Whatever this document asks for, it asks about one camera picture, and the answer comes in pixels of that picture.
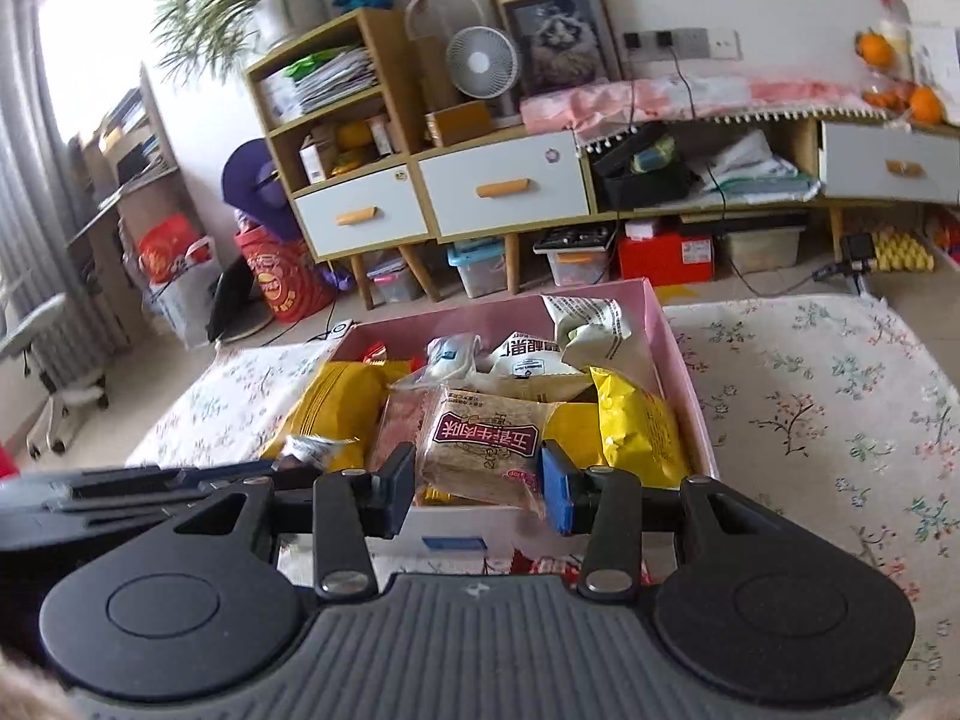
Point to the stack of papers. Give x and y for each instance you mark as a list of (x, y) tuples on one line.
[(330, 79)]

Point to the black power adapter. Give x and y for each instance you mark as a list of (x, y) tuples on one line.
[(857, 251)]

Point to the large white fan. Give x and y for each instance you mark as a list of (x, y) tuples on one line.
[(427, 22)]

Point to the yellow foam tray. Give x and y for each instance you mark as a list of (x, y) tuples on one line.
[(904, 251)]

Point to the clear plastic storage bin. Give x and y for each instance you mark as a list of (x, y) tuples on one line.
[(757, 251)]

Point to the brown label cracker packet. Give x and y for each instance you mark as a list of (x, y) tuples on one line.
[(480, 442)]

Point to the black storage box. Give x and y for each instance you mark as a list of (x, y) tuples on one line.
[(645, 172)]

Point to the wall socket strip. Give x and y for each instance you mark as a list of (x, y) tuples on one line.
[(682, 43)]

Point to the wooden desk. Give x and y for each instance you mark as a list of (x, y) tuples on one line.
[(135, 187)]

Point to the tall wooden shelf cabinet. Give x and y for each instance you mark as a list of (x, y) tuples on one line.
[(345, 210)]

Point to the pink cloth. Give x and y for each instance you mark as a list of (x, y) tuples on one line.
[(712, 99)]

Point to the red box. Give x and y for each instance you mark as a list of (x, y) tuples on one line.
[(664, 255)]

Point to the clear bin black lid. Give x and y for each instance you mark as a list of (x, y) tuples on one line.
[(574, 259)]

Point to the pile of white papers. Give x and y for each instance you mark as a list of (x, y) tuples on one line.
[(750, 165)]

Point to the purple plush toy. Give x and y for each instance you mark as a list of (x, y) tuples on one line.
[(255, 187)]

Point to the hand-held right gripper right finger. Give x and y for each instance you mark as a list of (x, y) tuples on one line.
[(559, 495)]

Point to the yellow snack packet black print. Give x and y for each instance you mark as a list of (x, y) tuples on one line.
[(641, 427)]

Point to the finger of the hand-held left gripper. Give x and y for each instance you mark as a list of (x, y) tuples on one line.
[(127, 514), (172, 476)]

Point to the plain yellow snack bag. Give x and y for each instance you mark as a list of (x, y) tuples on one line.
[(574, 431)]

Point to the small white desk fan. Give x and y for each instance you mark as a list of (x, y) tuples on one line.
[(482, 60)]

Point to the pink cardboard box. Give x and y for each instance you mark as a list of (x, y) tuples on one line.
[(682, 405)]

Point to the white snack bag brown print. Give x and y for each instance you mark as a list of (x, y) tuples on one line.
[(536, 367)]

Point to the large yellow snack bag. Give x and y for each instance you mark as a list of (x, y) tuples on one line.
[(337, 405)]

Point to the glass jar of small oranges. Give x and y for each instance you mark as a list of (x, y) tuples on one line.
[(886, 90)]

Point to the red gift bag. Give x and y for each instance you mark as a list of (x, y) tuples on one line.
[(165, 247)]

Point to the blue lid storage bin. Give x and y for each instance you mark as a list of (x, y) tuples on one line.
[(480, 270)]

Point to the white green snack bag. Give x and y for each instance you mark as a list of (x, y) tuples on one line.
[(589, 330)]

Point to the yellow round tin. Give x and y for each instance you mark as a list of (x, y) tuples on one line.
[(354, 144)]

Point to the low wooden drawer cabinet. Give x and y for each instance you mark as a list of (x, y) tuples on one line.
[(502, 187)]

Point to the red printed bag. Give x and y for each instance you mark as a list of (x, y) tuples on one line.
[(281, 277)]

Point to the orange fruit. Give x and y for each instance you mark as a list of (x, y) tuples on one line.
[(876, 49), (924, 105)]

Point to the small wooden box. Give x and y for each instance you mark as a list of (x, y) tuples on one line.
[(459, 124)]

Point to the pink red snack packet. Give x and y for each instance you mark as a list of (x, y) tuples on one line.
[(397, 424)]

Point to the clear biscuit roll packet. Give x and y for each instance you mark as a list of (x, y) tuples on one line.
[(446, 360)]

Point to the floral tablecloth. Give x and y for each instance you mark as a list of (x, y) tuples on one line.
[(825, 420)]

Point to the white shopping bag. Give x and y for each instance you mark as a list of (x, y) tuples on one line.
[(184, 300)]

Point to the framed cat picture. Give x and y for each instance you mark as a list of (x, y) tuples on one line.
[(559, 30)]

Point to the small red snack packet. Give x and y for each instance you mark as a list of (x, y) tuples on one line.
[(373, 351)]

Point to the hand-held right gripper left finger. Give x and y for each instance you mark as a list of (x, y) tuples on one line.
[(397, 491)]

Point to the white cabinet drawer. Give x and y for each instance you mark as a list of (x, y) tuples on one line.
[(892, 161)]

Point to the grey curtain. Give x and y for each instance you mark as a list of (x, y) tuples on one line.
[(37, 165)]

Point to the small white box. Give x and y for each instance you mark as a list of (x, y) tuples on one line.
[(313, 161)]

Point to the white office chair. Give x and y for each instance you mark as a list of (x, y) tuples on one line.
[(45, 367)]

